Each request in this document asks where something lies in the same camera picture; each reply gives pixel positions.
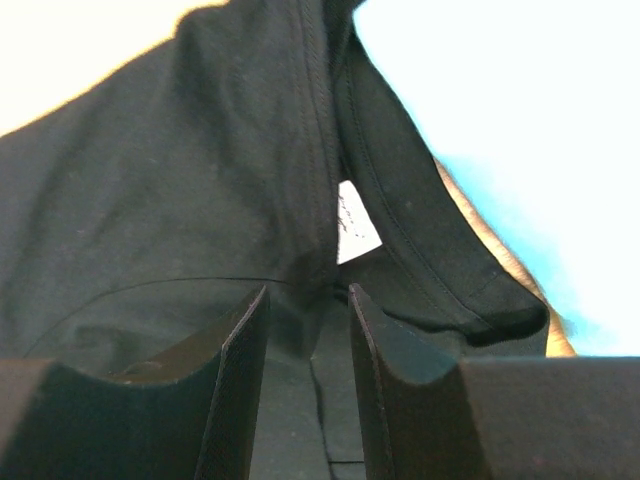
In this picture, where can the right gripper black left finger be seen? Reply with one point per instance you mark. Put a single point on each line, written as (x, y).
(188, 412)

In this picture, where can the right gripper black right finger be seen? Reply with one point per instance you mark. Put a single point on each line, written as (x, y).
(426, 414)

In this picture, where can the black t shirt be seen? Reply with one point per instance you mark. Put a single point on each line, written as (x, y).
(257, 146)

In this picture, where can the folded turquoise t shirt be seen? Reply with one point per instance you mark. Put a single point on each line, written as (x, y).
(533, 109)

